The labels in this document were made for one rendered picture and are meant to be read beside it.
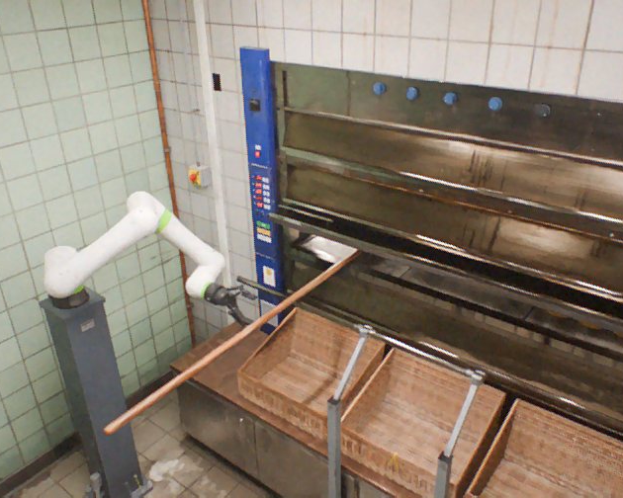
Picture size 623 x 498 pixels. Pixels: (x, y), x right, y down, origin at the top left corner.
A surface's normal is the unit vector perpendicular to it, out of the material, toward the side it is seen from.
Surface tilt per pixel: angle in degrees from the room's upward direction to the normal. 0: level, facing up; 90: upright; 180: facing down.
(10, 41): 90
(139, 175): 90
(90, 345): 90
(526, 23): 90
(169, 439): 0
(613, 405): 70
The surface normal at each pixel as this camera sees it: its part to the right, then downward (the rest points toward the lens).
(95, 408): 0.76, 0.29
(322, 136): -0.58, 0.04
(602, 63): -0.61, 0.38
